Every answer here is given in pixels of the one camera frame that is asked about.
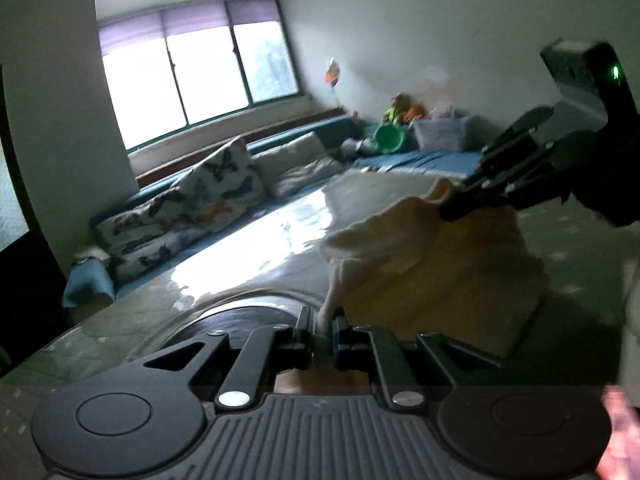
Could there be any beige cushion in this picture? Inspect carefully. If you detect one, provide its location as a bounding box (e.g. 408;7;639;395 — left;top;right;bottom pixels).
250;131;347;199

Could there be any clear plastic storage box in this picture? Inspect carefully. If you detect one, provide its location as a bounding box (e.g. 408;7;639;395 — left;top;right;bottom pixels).
413;114;474;154

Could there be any hanging colourful wall toy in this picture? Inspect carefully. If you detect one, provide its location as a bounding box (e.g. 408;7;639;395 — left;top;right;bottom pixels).
322;57;344;94

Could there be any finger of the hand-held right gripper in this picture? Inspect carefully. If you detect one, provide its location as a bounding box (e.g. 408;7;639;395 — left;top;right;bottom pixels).
439;160;571;223
462;106;563;188

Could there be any folded pale towel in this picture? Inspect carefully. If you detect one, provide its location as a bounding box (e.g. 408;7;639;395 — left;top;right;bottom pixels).
74;247;112;264

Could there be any cream garment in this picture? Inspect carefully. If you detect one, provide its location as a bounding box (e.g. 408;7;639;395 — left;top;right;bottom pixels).
317;179;549;357

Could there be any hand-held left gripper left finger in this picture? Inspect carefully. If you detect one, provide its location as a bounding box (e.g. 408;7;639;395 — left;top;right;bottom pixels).
142;306;316;408

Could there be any round black induction cooktop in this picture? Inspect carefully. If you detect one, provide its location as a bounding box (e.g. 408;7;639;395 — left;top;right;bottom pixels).
127;304;322;363

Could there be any pile of colourful toys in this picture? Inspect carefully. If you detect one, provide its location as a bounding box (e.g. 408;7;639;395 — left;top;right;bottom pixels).
382;92;429;126

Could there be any window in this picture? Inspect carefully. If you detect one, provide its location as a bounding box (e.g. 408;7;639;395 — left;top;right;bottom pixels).
94;0;304;152

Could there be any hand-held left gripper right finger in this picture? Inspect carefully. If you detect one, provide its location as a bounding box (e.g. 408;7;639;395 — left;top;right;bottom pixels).
333;316;501;408

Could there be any green plastic basin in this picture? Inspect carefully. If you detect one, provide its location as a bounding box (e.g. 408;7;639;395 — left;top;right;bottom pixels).
373;122;407;154

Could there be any blue cloth on sofa arm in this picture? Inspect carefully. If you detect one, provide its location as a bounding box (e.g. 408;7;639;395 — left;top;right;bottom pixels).
62;255;116;312

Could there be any teal sofa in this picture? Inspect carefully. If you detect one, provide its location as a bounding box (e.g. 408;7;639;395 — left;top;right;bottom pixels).
62;110;501;312

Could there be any butterfly print cushion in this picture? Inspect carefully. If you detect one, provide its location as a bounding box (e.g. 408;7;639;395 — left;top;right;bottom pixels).
92;194;262;282
170;137;267;217

